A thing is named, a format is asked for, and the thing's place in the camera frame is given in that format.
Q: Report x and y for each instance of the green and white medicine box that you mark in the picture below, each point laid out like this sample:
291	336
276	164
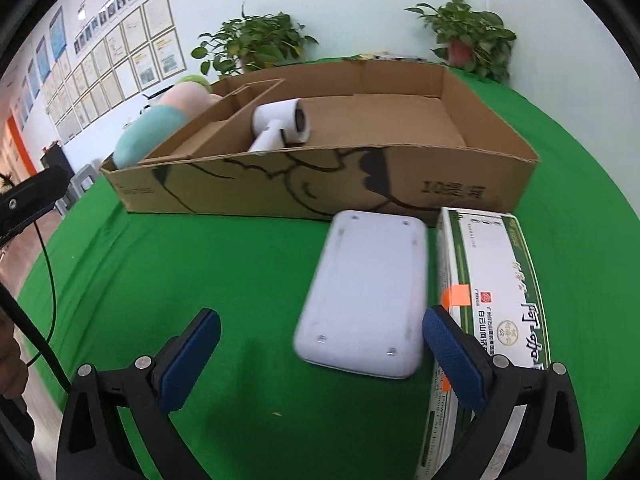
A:
490	260

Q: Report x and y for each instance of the white scale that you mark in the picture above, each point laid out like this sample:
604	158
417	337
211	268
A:
365	290

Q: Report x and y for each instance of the bushy potted plant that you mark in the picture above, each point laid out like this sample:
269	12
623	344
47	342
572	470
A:
250	40

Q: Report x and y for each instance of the tissue pack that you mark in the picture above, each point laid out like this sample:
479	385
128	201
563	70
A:
405	56

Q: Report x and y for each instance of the large cardboard box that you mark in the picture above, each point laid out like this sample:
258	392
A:
400	180

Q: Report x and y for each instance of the potted plant in orange pot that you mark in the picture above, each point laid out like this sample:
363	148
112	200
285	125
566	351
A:
465	35

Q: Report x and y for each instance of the yellow packet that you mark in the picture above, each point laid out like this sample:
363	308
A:
365	56

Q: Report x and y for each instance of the grey plastic stool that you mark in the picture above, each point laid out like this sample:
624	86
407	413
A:
85	175

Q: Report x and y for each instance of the small blue wall poster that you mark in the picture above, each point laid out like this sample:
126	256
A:
42	57

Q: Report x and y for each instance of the white hair dryer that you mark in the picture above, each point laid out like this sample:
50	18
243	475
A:
280	120

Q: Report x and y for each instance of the wall of framed certificates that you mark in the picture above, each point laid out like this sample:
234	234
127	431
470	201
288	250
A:
120	60

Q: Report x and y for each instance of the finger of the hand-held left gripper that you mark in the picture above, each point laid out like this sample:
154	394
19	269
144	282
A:
30	200

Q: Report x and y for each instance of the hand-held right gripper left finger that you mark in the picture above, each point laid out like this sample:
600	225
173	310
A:
187	360

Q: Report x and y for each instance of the person's left forearm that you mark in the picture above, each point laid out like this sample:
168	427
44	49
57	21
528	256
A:
10	355

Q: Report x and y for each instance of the green-haired plush toy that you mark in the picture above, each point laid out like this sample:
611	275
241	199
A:
150	125

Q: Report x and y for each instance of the green tablecloth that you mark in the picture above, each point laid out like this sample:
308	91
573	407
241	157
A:
200	260

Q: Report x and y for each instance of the orange door frame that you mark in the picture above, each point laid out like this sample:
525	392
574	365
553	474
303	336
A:
17	140

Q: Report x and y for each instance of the large blue wall poster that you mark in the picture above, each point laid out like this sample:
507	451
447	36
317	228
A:
58	32

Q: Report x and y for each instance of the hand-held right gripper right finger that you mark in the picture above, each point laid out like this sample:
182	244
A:
455	355

